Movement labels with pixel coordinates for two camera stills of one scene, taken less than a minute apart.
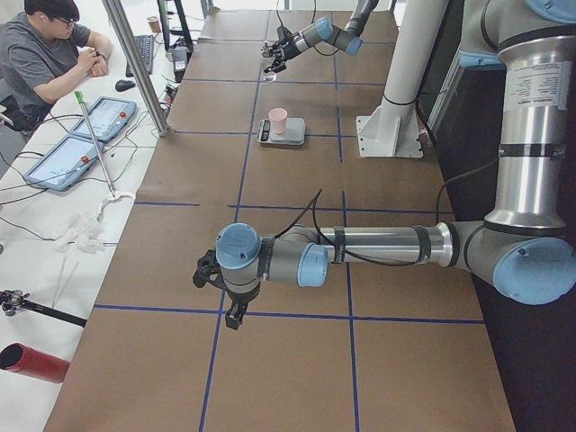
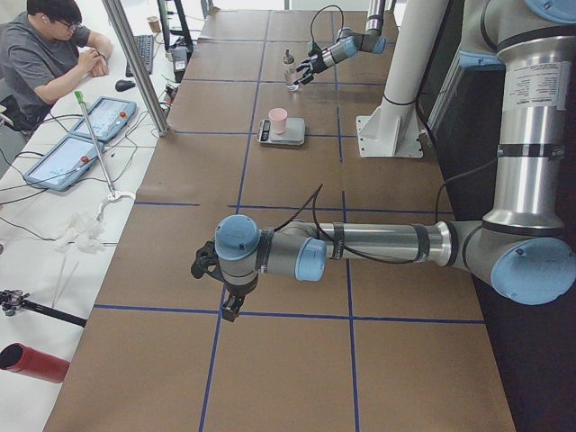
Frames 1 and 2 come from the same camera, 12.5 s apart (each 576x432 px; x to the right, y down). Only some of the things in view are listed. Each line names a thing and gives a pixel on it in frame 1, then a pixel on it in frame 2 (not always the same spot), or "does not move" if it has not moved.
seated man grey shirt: x=42 y=53 does not move
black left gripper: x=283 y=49 → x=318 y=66
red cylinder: x=17 y=357 does not move
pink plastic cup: x=279 y=118 does not move
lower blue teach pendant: x=63 y=164 does not move
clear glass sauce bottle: x=267 y=54 → x=290 y=68
